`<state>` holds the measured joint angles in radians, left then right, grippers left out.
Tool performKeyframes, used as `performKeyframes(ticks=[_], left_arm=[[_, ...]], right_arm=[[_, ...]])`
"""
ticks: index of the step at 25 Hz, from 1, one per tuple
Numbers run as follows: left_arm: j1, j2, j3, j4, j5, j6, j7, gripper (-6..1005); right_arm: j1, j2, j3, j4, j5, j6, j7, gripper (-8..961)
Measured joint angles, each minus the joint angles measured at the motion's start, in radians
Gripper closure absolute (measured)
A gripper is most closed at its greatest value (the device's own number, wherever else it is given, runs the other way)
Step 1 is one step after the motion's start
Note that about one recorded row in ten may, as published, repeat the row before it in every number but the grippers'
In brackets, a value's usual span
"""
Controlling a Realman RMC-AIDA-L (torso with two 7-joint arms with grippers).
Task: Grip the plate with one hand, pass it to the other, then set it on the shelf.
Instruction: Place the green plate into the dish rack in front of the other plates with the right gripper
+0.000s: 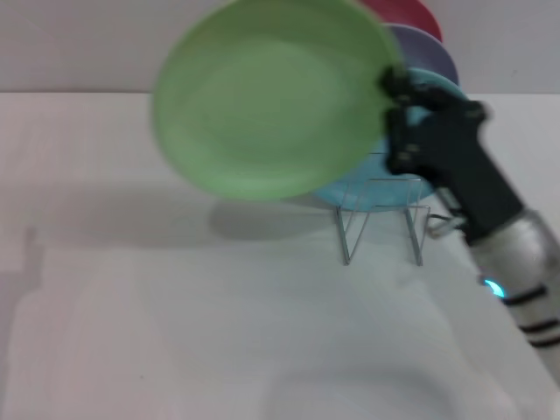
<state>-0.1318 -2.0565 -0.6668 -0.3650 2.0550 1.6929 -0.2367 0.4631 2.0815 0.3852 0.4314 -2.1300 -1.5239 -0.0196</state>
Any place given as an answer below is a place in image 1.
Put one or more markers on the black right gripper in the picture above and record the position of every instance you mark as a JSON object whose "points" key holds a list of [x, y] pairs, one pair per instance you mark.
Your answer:
{"points": [[459, 166]]}

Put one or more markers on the green round plate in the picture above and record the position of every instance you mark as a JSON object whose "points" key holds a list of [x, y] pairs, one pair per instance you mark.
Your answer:
{"points": [[271, 100]]}

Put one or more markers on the purple round plate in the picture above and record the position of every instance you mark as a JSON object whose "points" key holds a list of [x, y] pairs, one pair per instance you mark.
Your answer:
{"points": [[429, 48]]}

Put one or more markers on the blue round plate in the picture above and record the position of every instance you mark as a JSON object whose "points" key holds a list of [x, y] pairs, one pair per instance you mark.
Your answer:
{"points": [[385, 194]]}

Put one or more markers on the red round plate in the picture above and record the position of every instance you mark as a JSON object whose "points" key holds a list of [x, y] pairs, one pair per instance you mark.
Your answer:
{"points": [[411, 13]]}

